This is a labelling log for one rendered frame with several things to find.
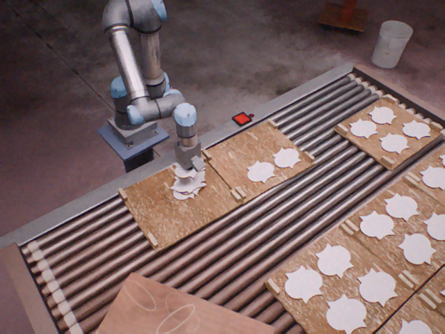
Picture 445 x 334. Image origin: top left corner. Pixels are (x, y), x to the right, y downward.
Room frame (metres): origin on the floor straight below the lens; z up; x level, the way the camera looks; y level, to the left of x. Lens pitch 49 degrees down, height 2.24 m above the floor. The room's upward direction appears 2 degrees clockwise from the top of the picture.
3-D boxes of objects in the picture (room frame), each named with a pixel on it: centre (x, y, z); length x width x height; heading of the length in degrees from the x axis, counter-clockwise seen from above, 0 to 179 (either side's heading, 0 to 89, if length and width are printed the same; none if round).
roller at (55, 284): (1.17, -0.12, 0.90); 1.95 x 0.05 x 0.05; 129
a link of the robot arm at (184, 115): (1.05, 0.15, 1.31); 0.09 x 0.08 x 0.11; 25
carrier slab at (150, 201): (0.97, 0.18, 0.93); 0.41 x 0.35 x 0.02; 126
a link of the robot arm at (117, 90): (1.44, 0.47, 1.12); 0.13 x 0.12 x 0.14; 115
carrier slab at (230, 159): (1.22, -0.15, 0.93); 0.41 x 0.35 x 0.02; 126
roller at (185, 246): (1.05, -0.22, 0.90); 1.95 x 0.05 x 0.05; 129
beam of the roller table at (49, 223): (1.38, 0.05, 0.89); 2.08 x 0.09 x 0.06; 129
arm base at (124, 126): (1.43, 0.48, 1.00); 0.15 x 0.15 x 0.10
